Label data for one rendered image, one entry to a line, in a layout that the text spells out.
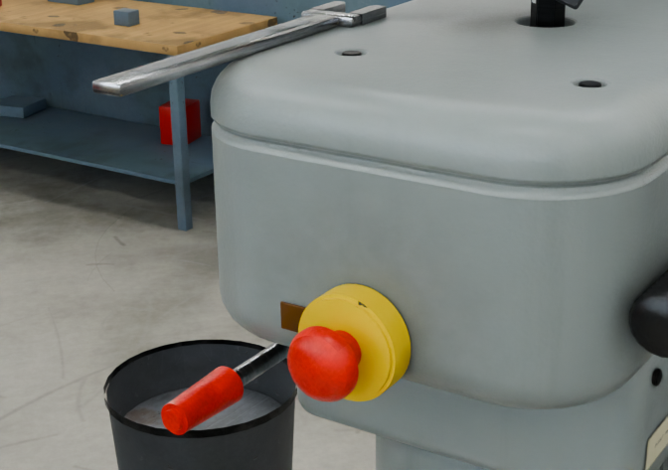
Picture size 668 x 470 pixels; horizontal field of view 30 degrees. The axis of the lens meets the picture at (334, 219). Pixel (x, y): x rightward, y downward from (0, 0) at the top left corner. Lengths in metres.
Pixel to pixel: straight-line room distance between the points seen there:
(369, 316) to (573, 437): 0.17
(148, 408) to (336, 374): 2.62
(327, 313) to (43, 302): 4.56
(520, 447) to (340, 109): 0.25
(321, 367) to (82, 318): 4.40
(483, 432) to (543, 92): 0.24
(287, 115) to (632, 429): 0.27
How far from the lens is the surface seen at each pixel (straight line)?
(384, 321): 0.63
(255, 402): 3.23
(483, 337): 0.63
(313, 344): 0.62
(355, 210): 0.64
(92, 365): 4.63
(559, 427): 0.75
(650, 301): 0.62
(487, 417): 0.77
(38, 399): 4.43
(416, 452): 0.86
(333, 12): 0.80
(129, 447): 3.00
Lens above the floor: 2.05
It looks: 20 degrees down
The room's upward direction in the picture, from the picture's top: 1 degrees counter-clockwise
